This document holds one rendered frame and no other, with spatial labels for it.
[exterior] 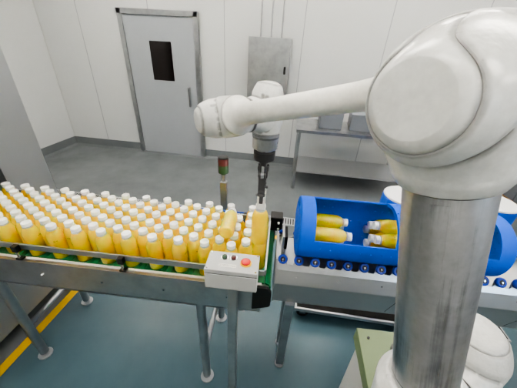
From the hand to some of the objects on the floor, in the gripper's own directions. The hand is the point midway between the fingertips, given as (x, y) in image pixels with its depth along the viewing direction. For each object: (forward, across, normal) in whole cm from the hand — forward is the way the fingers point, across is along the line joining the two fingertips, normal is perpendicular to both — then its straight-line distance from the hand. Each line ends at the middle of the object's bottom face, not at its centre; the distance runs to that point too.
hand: (261, 199), depth 97 cm
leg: (+131, +10, -18) cm, 133 cm away
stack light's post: (+131, +53, +26) cm, 144 cm away
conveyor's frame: (+131, +17, +74) cm, 152 cm away
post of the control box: (+131, -12, +9) cm, 132 cm away
